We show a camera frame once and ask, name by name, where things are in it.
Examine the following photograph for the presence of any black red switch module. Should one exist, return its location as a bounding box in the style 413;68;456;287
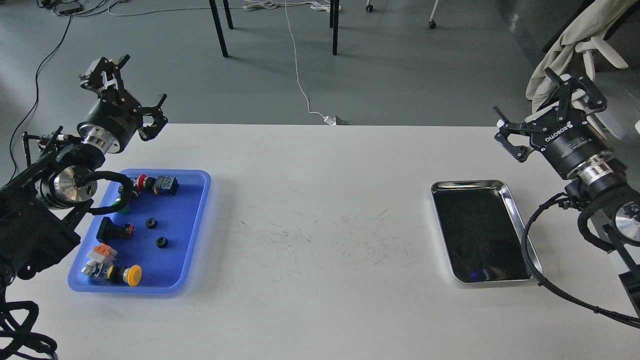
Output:
96;216;135;245

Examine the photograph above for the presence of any blue plastic tray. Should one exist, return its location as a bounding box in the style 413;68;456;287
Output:
67;168;211;295

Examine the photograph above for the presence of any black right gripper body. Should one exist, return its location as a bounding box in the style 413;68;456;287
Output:
530;109;613;180

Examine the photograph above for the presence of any white power adapter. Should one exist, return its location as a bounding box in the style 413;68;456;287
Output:
323;115;348;126

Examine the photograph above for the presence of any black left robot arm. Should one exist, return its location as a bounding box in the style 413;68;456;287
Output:
1;55;168;360

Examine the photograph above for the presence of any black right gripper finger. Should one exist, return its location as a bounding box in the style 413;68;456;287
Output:
544;67;608;122
492;105;541;164

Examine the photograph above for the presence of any black switch contact block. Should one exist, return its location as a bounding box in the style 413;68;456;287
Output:
151;175;179;196

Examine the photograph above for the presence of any orange grey contact block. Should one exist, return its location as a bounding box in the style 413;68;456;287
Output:
81;243;118;280

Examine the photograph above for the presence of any black table leg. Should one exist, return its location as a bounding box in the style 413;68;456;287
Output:
208;0;234;59
329;0;340;56

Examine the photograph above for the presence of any green push button switch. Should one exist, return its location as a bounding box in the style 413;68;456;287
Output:
115;190;135;216

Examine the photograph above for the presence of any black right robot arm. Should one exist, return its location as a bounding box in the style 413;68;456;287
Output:
494;67;639;328

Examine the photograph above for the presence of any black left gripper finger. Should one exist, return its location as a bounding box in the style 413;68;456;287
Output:
135;93;169;142
79;54;131;103

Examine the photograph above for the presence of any black floor cable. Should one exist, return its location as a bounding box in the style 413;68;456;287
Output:
9;0;121;181

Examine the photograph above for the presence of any white chair with cloth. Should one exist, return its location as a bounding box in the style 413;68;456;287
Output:
525;0;639;145

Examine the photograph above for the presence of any white floor cable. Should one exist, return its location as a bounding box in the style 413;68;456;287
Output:
242;0;346;118

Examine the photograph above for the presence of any silver metal tray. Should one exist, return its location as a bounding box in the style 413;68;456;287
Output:
430;179;542;287

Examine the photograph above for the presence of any yellow push button switch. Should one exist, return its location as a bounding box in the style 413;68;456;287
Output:
102;264;143;287

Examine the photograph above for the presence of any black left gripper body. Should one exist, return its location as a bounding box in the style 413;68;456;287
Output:
77;100;143;154

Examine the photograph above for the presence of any red push button switch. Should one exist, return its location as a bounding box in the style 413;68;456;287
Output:
129;174;157;192

